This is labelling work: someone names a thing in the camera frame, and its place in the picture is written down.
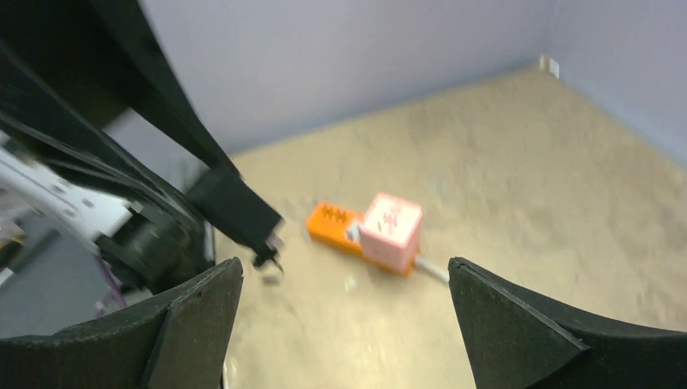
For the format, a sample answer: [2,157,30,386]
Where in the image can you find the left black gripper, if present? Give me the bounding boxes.
[1,1,281,293]

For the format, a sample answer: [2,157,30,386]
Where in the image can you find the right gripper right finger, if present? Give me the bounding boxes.
[448,257,686,389]

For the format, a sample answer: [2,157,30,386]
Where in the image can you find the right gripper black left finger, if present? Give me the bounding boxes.
[1,258,243,388]

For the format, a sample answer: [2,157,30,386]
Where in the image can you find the white cable of beige socket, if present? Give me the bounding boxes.
[414,256,450,284]

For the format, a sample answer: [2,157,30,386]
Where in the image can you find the pink cube socket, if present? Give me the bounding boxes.
[359,193,424,276]

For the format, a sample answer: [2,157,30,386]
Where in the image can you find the orange power strip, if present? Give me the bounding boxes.
[305,202,420,270]

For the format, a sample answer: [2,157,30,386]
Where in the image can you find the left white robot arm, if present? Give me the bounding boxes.
[1,1,281,293]

